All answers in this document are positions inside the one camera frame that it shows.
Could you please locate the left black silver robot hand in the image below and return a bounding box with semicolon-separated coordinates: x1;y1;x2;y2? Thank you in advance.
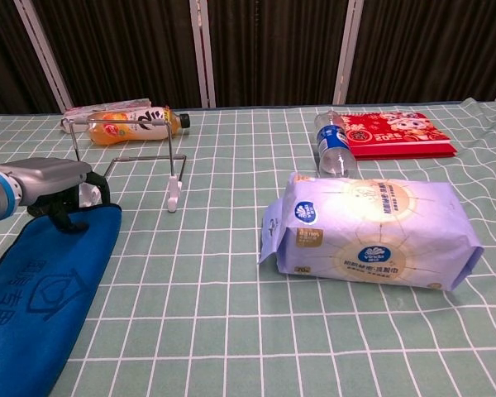
8;157;112;232

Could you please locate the dark grey blue cloth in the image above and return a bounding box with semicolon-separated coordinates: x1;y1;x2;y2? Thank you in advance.
0;202;123;397

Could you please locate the white pink toothpaste box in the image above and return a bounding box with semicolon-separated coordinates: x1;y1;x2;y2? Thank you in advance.
61;98;152;133

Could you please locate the orange juice bottle black cap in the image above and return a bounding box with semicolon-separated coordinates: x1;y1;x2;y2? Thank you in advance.
86;105;191;146

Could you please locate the green white-grid tablecloth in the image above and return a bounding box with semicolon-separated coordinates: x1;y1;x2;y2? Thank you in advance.
0;97;496;397

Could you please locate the black white-framed partition screen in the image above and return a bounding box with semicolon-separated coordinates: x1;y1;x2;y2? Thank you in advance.
0;0;496;117

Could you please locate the empty clear blue-label bottle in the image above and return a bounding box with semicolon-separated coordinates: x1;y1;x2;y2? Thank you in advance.
313;110;359;179

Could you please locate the lavender tissue pack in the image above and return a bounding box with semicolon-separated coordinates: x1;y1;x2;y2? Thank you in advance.
258;172;484;293

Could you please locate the red 2026 desk calendar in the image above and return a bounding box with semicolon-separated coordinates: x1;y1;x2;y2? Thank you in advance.
338;111;459;161

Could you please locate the silver metal wire rack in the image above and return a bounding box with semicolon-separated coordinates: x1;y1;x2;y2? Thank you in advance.
61;113;188;214

